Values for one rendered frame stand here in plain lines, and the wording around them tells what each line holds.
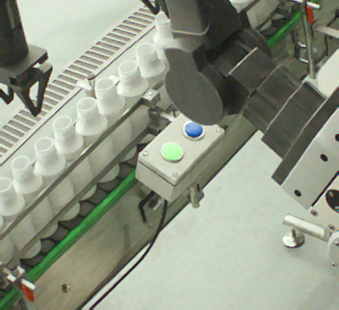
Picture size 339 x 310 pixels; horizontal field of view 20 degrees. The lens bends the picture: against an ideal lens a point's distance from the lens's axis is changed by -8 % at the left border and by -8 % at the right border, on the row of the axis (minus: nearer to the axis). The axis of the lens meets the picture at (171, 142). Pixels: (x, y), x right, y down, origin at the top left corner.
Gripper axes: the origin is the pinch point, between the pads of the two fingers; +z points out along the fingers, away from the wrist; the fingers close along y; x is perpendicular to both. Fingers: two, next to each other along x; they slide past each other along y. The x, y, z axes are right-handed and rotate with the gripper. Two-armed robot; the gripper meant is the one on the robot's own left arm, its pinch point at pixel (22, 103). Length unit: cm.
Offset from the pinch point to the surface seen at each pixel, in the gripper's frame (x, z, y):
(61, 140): 16.4, 26.0, -14.4
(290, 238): 100, 137, -29
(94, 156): 21.6, 33.0, -12.6
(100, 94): 28.0, 24.3, -14.7
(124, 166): 27.4, 39.8, -12.1
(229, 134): 53, 51, -9
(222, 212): 101, 140, -57
